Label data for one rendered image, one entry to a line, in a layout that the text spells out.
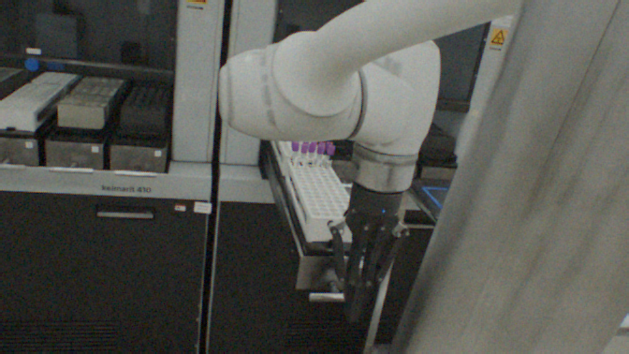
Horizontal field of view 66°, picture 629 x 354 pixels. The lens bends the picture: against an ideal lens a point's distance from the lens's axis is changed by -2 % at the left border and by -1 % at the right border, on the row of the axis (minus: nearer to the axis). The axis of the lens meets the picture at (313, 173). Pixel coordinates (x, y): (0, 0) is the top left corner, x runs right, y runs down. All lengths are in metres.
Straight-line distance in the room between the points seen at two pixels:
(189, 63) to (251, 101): 0.81
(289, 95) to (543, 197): 0.36
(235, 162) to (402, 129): 0.86
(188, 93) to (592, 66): 1.22
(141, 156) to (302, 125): 0.82
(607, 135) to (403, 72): 0.44
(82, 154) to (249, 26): 0.53
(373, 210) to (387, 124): 0.13
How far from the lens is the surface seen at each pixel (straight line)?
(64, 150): 1.36
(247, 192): 1.36
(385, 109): 0.61
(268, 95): 0.54
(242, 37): 1.34
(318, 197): 0.98
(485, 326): 0.25
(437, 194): 1.24
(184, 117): 1.38
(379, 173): 0.66
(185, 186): 1.35
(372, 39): 0.46
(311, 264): 0.89
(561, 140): 0.21
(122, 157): 1.34
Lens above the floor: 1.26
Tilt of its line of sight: 21 degrees down
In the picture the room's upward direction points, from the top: 9 degrees clockwise
